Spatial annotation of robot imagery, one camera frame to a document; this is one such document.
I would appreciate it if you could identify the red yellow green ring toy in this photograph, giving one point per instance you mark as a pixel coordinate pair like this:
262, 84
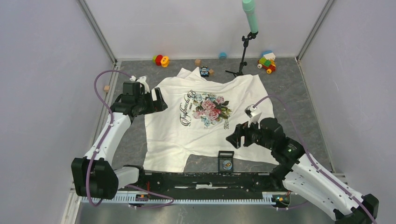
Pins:
161, 60

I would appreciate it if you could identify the white slotted cable duct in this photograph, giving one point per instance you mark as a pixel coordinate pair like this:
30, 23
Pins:
141, 198

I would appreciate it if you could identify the tan wooden cube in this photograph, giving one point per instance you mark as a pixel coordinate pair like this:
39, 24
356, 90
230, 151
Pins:
197, 62

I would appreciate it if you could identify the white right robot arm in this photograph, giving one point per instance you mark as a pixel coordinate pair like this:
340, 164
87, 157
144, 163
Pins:
300, 173

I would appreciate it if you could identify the black blue robot toy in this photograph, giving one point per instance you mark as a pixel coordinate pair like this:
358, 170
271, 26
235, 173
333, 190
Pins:
204, 71

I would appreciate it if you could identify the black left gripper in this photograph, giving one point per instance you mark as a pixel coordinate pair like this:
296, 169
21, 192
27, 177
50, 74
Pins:
155, 106

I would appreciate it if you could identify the blue round block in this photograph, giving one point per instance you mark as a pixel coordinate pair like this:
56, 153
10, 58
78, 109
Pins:
222, 55

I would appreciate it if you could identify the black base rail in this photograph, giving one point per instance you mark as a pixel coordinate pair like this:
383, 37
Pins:
205, 186

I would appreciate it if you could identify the tan cube on rail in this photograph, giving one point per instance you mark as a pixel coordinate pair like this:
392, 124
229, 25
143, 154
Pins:
106, 88

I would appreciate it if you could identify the colourful brick toy car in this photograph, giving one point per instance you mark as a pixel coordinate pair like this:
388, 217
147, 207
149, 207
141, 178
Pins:
267, 62

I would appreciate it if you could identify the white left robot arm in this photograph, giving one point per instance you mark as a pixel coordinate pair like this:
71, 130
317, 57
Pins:
93, 174

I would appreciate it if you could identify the teal foam microphone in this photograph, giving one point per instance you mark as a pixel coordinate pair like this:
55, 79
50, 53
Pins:
249, 9

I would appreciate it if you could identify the black brooch box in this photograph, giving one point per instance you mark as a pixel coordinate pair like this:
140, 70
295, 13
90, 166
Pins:
222, 156

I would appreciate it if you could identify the black tripod stand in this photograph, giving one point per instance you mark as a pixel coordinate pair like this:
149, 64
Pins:
243, 63

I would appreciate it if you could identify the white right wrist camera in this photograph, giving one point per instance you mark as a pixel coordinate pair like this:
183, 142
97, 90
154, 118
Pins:
253, 113

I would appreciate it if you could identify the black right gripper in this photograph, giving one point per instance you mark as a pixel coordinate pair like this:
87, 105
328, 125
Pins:
241, 129

